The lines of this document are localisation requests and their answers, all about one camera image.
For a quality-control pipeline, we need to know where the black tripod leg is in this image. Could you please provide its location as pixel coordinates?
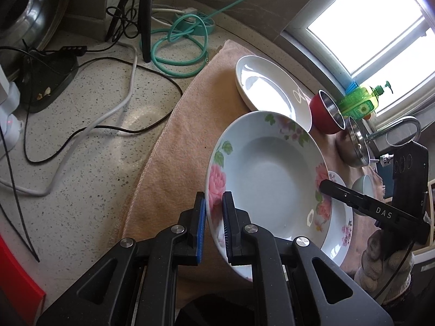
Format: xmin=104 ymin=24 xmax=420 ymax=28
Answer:
xmin=105 ymin=0 xmax=137 ymax=42
xmin=140 ymin=0 xmax=156 ymax=64

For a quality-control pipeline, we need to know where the small pale blue bowl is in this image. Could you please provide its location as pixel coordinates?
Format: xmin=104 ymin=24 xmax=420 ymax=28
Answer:
xmin=352 ymin=174 xmax=375 ymax=215

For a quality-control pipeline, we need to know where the red bowl steel interior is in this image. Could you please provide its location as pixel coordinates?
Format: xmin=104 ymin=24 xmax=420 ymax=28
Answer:
xmin=309 ymin=90 xmax=347 ymax=135

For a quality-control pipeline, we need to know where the white plug cable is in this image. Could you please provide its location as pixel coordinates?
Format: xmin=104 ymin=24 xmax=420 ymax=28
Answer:
xmin=150 ymin=4 xmax=198 ymax=25

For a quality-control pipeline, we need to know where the large pink floral plate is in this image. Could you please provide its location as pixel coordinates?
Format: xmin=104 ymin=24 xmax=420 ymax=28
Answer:
xmin=205 ymin=111 xmax=330 ymax=282

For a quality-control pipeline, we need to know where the white power strip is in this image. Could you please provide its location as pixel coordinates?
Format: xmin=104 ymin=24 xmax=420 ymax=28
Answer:
xmin=0 ymin=64 xmax=25 ymax=159

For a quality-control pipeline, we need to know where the peach towel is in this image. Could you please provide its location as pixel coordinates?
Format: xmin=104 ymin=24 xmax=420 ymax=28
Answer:
xmin=121 ymin=39 xmax=385 ymax=310

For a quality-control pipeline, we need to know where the thin black cable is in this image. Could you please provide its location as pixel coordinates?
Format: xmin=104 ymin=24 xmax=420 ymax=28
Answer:
xmin=0 ymin=139 xmax=41 ymax=263

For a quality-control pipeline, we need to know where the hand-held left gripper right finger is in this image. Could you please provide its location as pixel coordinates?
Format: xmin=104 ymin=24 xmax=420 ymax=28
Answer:
xmin=222 ymin=192 xmax=395 ymax=326

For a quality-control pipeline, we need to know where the green hose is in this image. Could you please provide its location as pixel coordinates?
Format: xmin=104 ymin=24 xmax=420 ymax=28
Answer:
xmin=149 ymin=0 xmax=283 ymax=79

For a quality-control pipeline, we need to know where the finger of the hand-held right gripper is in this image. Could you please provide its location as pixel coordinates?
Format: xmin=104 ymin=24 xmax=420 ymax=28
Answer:
xmin=319 ymin=179 xmax=377 ymax=217

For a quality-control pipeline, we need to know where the stainless steel bowl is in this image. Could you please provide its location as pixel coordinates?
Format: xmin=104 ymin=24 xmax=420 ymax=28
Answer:
xmin=336 ymin=116 xmax=371 ymax=168

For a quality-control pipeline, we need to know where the steel pot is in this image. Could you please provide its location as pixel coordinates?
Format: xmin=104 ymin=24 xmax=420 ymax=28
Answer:
xmin=0 ymin=0 xmax=74 ymax=52

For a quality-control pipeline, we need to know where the person's right hand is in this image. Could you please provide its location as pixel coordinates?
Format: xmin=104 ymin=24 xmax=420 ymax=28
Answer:
xmin=353 ymin=227 xmax=415 ymax=297

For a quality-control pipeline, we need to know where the grey thick cable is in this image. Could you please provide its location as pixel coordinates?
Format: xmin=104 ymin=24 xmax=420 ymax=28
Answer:
xmin=0 ymin=38 xmax=139 ymax=197

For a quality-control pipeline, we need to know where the white plate grey leaf print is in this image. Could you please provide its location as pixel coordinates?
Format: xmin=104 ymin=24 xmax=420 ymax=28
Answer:
xmin=235 ymin=55 xmax=312 ymax=133

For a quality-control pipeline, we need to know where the small purple floral plate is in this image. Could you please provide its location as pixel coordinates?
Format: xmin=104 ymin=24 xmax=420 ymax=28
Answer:
xmin=320 ymin=171 xmax=354 ymax=267

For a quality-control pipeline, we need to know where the teal round extension socket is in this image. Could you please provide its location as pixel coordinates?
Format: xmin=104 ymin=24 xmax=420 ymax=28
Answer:
xmin=174 ymin=11 xmax=216 ymax=35

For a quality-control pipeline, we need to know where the chrome faucet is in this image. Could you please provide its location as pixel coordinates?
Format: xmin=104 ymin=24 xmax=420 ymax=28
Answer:
xmin=365 ymin=116 xmax=422 ymax=147

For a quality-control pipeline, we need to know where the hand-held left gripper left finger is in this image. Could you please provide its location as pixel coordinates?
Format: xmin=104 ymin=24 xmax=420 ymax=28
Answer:
xmin=36 ymin=192 xmax=206 ymax=326

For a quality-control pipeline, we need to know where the green dish soap bottle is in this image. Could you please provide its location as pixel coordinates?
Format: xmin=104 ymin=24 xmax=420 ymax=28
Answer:
xmin=339 ymin=81 xmax=393 ymax=119

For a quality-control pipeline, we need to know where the window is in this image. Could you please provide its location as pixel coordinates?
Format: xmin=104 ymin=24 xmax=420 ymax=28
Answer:
xmin=281 ymin=0 xmax=435 ymax=117

